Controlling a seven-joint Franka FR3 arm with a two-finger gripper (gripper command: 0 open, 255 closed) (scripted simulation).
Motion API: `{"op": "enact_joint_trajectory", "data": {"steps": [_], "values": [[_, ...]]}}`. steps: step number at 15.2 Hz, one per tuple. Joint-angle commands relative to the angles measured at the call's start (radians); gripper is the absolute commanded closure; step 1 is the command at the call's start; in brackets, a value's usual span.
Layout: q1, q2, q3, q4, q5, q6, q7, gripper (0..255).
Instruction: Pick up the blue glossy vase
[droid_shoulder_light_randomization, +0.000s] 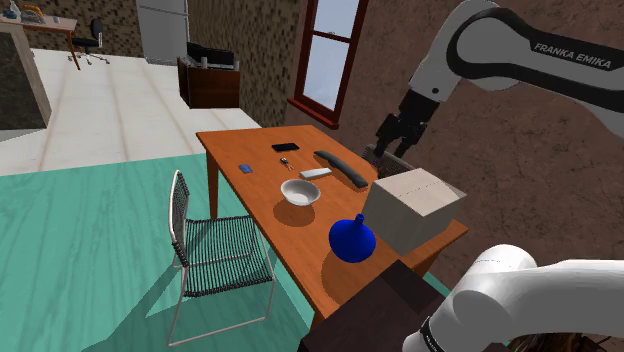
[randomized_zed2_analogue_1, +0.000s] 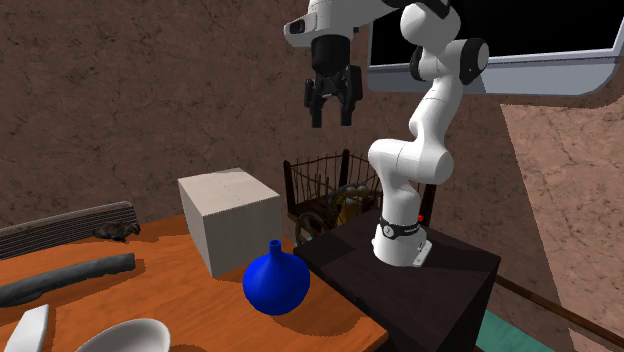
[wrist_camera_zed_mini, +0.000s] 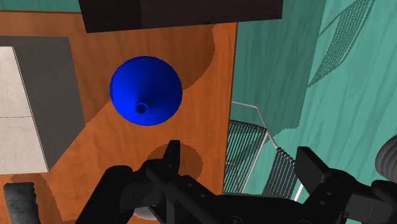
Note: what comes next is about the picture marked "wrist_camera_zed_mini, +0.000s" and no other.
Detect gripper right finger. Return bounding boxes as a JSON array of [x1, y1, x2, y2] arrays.
[[293, 146, 397, 224]]

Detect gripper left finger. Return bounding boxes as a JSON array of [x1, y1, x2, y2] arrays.
[[76, 140, 219, 224]]

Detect white round object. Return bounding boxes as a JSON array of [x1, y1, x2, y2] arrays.
[[133, 206, 159, 221]]

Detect grey ribbed round object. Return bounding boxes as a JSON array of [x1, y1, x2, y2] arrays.
[[374, 134, 397, 184]]

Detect orange wooden table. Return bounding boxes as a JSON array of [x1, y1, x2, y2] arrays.
[[0, 10, 239, 224]]

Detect blue funnel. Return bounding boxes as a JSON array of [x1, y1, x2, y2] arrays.
[[109, 55, 183, 127]]

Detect black cylinder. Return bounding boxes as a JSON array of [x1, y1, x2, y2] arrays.
[[3, 181, 42, 224]]

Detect grey and white box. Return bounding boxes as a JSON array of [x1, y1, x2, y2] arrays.
[[0, 35, 87, 174]]

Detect metal wire chair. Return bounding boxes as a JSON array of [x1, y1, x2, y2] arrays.
[[223, 101, 305, 202]]

